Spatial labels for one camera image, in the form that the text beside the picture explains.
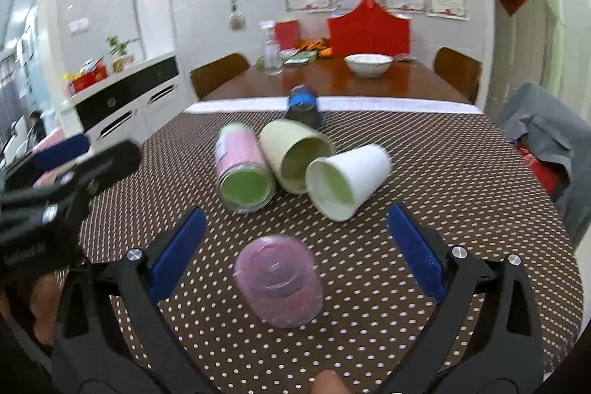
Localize red gift bag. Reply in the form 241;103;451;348
327;0;411;58

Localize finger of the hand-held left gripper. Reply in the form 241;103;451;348
69;140;142;197
4;134;92;188

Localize brown polka dot tablecloth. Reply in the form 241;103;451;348
76;96;585;394

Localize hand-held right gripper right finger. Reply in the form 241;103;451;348
379;204;546;394

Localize person's left hand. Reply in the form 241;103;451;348
25;274;64;347

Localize white sideboard cabinet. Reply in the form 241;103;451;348
60;50;182;145

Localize brown wooden chair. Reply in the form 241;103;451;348
189;52;251;100
433;47;483;103

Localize grey jacket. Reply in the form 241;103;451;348
496;82;591;249

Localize white cup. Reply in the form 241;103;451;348
305;144;393;222

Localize white bowl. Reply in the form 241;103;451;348
344;54;394;78

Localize green flat box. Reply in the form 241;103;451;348
256;50;319;69

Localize pink label glass cup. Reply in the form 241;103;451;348
215;124;277;214

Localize small red box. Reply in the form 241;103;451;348
274;20;300;52

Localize green potted plant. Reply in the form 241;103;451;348
105;35;139;74

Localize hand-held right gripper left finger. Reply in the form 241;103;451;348
51;208;218;394

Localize clear spray bottle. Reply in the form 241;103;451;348
260;20;284;76

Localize clear pink plastic cup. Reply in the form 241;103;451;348
233;234;325;329

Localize blue cup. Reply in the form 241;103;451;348
283;84;322;130

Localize red box with yellow trim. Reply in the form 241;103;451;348
62;59;109;96

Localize small hanging wall brush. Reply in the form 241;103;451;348
229;0;247;32

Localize person's right hand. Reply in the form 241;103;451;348
313;371;354;394

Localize pale yellow cup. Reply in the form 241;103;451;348
259;119;336;195

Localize orange snack packets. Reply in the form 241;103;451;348
295;36;333;59

